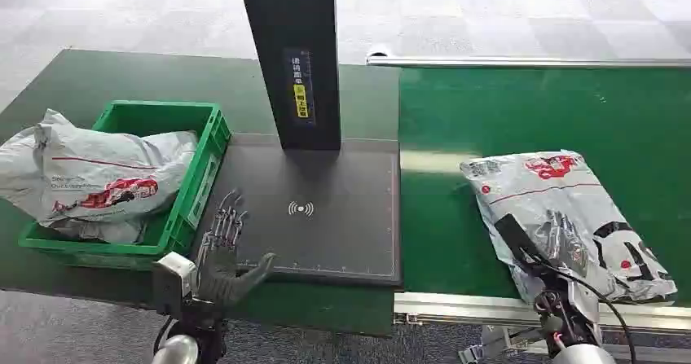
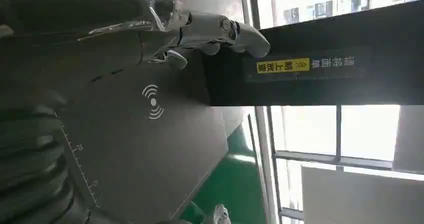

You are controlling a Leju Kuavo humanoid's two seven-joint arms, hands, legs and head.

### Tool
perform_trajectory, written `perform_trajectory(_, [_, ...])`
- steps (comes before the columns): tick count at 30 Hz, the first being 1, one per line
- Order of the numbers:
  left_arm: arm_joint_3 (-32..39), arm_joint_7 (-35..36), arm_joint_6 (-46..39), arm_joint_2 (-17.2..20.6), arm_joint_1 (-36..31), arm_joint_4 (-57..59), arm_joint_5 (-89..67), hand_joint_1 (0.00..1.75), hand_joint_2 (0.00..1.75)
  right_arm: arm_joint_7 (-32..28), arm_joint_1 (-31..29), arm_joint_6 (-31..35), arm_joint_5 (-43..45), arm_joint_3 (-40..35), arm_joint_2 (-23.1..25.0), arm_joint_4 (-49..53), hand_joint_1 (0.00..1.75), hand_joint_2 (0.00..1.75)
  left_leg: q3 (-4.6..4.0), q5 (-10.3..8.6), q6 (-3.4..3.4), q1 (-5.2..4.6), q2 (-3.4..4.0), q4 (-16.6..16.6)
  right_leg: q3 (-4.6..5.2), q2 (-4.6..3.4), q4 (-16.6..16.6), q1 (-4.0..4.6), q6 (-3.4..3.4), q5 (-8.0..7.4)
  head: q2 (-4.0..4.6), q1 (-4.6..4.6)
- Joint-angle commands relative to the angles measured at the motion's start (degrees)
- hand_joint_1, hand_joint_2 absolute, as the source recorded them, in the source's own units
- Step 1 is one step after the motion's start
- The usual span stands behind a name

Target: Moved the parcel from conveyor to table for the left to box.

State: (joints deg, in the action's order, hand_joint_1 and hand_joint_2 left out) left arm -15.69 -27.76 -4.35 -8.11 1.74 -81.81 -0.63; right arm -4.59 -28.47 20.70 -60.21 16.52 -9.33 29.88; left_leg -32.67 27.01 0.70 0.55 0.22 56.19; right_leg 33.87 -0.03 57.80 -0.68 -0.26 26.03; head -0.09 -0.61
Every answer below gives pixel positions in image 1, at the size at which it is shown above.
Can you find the grey parcel bag black print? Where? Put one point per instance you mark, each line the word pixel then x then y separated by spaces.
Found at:
pixel 540 194

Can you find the wide silver conveyor rail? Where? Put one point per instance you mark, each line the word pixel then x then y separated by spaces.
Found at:
pixel 464 308

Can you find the black scanner column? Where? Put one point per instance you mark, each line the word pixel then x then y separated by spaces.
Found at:
pixel 294 54

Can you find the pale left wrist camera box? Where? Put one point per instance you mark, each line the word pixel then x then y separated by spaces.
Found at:
pixel 174 280

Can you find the grey parcel bag red line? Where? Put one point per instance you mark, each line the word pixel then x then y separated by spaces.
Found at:
pixel 97 178

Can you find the black scanner base plate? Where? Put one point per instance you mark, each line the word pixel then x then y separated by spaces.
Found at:
pixel 334 226

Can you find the white crate label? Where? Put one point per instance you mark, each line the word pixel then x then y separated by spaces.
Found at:
pixel 203 191

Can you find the grey conveyor support bracket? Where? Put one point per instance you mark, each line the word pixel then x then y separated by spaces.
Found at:
pixel 502 345

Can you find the green conveyor belt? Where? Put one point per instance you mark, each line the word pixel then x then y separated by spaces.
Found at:
pixel 540 113

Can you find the green plastic crate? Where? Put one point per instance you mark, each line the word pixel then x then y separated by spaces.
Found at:
pixel 178 216

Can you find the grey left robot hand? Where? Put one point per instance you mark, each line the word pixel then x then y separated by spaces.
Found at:
pixel 222 275

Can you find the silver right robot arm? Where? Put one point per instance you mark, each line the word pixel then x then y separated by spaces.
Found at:
pixel 572 334

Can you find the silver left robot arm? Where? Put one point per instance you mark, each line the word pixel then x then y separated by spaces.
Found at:
pixel 186 340

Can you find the thin silver conveyor rail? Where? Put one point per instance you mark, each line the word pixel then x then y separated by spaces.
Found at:
pixel 513 60

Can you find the yellow and blue column label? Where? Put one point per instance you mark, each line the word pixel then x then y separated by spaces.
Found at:
pixel 300 86

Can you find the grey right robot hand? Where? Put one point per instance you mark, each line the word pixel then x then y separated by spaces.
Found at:
pixel 564 243

